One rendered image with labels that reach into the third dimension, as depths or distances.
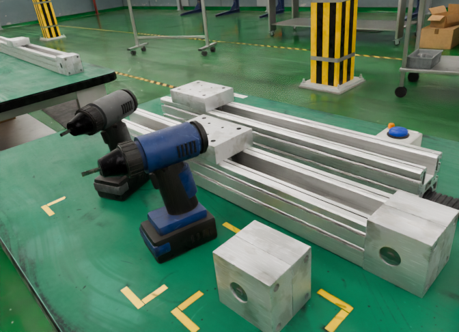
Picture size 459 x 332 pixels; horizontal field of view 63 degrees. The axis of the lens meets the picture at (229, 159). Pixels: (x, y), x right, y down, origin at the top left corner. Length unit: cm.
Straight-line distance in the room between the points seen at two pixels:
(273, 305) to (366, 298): 16
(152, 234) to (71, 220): 25
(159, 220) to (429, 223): 41
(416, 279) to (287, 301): 19
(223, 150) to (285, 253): 31
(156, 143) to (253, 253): 22
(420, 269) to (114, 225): 55
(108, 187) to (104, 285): 26
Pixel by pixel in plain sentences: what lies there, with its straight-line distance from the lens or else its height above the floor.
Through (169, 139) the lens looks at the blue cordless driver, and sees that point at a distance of 59.
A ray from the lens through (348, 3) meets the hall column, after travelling 392.
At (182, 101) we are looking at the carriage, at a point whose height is 88.
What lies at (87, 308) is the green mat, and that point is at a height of 78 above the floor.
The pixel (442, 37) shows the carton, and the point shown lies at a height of 14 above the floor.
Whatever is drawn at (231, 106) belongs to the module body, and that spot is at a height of 86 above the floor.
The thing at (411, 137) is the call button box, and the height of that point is 84.
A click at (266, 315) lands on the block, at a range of 52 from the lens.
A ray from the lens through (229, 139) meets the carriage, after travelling 77.
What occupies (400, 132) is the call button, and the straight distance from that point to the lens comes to 92.
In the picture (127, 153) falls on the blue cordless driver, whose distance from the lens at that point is 57.
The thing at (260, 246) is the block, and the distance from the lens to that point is 53.
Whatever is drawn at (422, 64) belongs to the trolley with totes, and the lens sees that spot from 371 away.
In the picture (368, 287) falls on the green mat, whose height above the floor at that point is 78.
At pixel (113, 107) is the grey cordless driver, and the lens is 82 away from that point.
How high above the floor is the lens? 122
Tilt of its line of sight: 27 degrees down
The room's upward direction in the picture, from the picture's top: 6 degrees counter-clockwise
